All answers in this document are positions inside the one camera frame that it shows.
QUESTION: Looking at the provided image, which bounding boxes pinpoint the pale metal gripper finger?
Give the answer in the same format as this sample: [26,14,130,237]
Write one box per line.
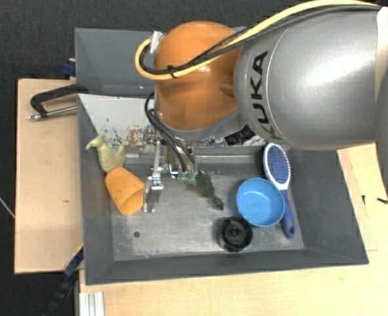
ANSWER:
[142,175,155,213]
[149,176,165,213]

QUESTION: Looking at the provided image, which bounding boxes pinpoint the orange plastic cup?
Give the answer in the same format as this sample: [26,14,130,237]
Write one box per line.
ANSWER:
[104,167,146,216]

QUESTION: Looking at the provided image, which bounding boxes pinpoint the grey metal bin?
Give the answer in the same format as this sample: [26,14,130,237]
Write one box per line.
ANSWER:
[74,27,370,286]

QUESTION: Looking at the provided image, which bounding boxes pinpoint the yellow-green toy animal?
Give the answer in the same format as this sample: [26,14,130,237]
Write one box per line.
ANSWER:
[85,134,126,174]

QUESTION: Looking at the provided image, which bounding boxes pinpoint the dark green toy lizard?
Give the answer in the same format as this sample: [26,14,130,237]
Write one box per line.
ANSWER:
[195,172,225,211]

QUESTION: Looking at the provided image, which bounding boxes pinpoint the black ribbed round wheel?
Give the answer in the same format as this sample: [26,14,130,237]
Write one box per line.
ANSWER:
[217,216,254,253]

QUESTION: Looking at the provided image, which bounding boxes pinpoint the brown cardboard board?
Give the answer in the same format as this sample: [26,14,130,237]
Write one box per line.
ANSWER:
[14,78,84,275]

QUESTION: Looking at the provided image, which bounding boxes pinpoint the blue plastic bowl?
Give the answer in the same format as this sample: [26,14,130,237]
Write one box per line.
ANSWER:
[235,177,286,228]

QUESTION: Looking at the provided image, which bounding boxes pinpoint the blue and white brush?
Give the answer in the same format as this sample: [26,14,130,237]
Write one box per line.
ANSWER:
[262,142,296,239]

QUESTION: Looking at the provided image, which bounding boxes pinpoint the black cylinder on white bracket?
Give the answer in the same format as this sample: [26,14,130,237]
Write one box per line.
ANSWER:
[213,124,267,147]

